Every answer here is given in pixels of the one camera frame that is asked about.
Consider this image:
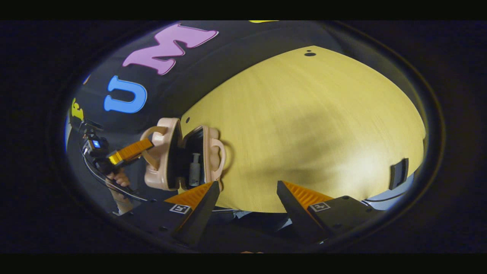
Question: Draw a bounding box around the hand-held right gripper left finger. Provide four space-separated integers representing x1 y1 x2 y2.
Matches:
124 180 221 247

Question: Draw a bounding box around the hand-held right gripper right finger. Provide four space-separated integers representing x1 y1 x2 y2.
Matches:
276 180 385 245

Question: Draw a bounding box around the white pump bottle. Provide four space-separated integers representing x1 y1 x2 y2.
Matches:
189 153 202 187

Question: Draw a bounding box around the black backdrop cloth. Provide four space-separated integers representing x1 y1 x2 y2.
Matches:
65 21 423 213

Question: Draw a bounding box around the thin gripper cable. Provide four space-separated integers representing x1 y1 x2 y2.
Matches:
81 150 153 202

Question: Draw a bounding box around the black table bracket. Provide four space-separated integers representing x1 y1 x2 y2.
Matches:
389 158 410 191

